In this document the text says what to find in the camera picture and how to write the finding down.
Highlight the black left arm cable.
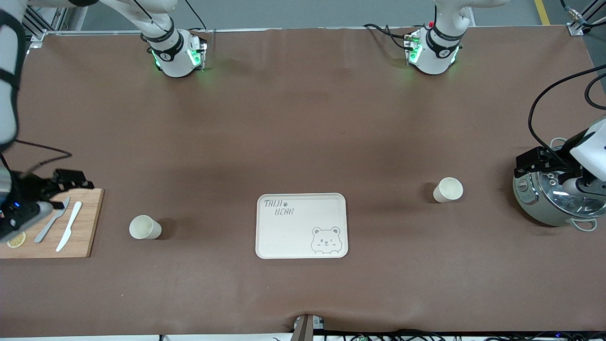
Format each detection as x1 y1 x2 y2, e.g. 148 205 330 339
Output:
584 72 606 111
527 64 606 159

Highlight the bamboo cutting board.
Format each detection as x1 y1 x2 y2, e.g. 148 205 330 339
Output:
0 188 105 259

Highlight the black arm base cable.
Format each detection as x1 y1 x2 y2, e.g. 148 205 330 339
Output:
182 0 210 34
363 23 413 51

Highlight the cream tray with bear print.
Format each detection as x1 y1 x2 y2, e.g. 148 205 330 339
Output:
256 193 348 260

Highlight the white plastic knife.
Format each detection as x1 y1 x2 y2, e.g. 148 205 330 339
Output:
56 201 83 252

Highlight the glass pot lid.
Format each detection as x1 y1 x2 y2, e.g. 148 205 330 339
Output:
537 168 606 219

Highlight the grey-green electric cooking pot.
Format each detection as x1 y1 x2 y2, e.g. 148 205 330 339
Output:
513 137 606 233

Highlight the brown table cover sheet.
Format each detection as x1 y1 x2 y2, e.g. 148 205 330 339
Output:
0 27 606 338

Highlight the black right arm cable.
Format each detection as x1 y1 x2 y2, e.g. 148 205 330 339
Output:
13 139 73 179

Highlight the grey plastic knife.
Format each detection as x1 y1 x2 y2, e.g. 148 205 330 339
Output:
34 197 71 244

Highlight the aluminium frame corner post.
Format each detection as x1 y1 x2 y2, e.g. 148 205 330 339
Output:
21 0 71 49
559 0 606 36

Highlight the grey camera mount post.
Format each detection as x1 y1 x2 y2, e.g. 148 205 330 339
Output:
293 314 325 341

